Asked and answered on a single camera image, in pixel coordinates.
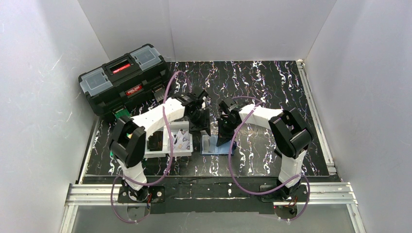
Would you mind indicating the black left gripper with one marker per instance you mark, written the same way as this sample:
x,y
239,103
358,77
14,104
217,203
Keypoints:
x,y
199,124

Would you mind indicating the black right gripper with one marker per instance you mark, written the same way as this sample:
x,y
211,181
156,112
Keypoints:
x,y
225,130

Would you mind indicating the blue leather card holder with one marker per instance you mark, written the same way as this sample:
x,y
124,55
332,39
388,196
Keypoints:
x,y
222,149

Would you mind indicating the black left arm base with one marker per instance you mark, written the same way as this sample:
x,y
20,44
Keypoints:
x,y
151,194

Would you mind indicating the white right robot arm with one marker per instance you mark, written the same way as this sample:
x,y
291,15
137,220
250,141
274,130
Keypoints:
x,y
291,133

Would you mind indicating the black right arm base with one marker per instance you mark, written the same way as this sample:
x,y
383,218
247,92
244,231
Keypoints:
x,y
285,196

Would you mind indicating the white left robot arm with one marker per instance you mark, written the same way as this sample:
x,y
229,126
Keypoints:
x,y
130,134

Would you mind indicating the black chip card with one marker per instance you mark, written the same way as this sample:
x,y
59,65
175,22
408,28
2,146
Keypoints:
x,y
155,141

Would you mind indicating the white divided plastic tray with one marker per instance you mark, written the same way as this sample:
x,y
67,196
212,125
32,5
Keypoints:
x,y
168,140

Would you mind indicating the black grey toolbox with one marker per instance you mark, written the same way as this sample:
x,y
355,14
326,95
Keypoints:
x,y
125,82

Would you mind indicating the green plastic bin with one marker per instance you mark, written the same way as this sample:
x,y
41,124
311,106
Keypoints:
x,y
121,116

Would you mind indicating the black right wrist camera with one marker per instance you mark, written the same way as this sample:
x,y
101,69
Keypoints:
x,y
229,106

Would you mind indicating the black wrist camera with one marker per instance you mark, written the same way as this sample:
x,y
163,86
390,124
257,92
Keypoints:
x,y
229,106
196,98

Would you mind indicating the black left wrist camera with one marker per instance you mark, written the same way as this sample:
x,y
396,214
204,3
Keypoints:
x,y
196,98

